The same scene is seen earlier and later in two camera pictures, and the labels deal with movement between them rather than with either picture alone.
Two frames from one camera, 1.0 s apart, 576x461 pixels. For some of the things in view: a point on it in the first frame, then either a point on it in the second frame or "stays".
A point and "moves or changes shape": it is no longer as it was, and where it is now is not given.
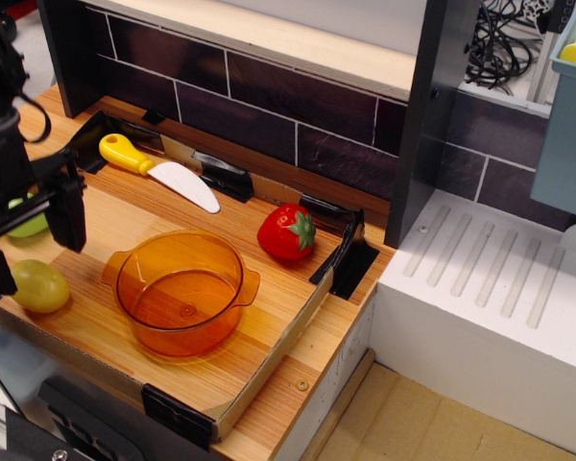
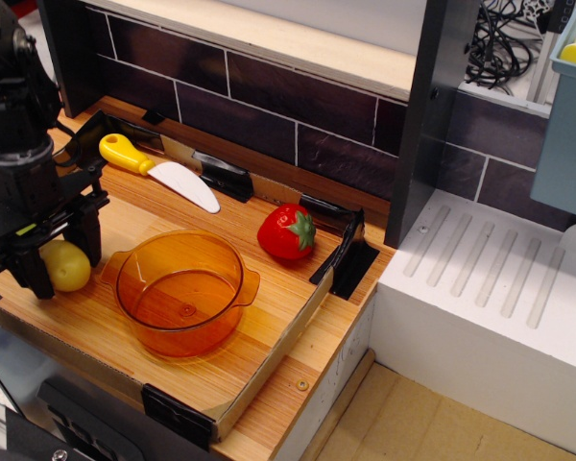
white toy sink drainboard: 494,313 stays
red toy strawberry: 287,231 stays
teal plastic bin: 564,169 stays
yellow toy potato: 39,286 moves or changes shape
